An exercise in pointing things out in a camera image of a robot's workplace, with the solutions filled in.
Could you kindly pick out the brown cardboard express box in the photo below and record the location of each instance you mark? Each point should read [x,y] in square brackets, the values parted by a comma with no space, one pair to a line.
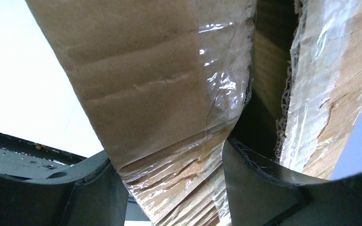
[164,83]

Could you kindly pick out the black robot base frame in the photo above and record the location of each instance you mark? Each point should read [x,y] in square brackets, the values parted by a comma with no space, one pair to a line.
[25,159]

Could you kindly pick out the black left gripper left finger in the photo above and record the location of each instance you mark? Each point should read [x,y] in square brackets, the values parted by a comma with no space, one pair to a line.
[89,193]

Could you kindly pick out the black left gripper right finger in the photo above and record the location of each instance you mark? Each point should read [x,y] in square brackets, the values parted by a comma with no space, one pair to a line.
[263,193]

